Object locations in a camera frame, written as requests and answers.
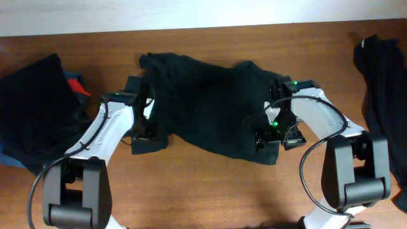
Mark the dark green t-shirt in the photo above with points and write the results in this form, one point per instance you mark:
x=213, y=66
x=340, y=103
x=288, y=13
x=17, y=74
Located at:
x=214, y=108

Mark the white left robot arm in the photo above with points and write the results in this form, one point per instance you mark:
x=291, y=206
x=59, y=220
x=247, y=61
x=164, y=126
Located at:
x=76, y=189

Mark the red garment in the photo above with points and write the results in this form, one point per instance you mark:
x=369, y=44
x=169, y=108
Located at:
x=77, y=87

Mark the folded black garment stack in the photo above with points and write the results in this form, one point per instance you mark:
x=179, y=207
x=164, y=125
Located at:
x=40, y=116

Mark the blue garment under stack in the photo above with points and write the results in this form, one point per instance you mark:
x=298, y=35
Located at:
x=82, y=99

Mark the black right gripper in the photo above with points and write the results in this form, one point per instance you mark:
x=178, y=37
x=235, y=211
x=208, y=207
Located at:
x=265, y=140

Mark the black garment at right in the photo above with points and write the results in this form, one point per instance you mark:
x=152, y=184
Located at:
x=383, y=66

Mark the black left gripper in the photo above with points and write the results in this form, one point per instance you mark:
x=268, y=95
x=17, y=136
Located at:
x=147, y=135

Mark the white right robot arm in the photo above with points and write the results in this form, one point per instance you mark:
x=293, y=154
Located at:
x=355, y=172

